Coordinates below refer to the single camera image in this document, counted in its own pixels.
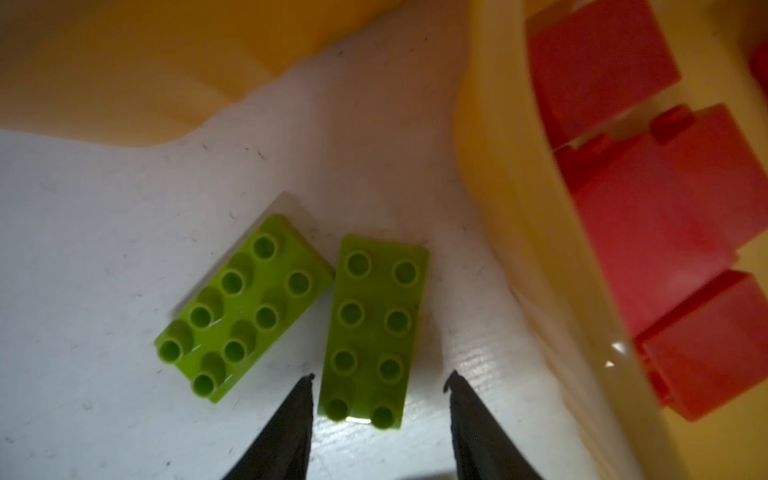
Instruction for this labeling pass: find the red tall brick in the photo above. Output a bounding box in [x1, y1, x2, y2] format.
[555, 104, 767, 336]

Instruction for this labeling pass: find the yellow tray middle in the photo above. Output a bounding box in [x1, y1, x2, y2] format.
[453, 1, 767, 479]

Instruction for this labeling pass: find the small red brick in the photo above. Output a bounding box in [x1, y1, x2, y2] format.
[749, 39, 768, 96]

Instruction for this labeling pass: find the green brick diagonal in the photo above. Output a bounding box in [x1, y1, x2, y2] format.
[155, 214, 335, 403]

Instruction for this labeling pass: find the yellow tray far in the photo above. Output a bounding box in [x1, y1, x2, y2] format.
[1, 1, 394, 146]

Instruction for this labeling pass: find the green brick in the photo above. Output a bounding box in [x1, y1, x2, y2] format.
[318, 235, 430, 430]

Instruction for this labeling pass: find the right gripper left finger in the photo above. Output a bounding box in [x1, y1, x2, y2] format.
[224, 373, 315, 480]

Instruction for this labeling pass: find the yellow tray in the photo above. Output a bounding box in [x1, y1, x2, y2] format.
[453, 1, 767, 479]
[1, 1, 394, 146]

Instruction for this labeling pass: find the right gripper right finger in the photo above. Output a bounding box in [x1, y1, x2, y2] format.
[443, 370, 542, 480]

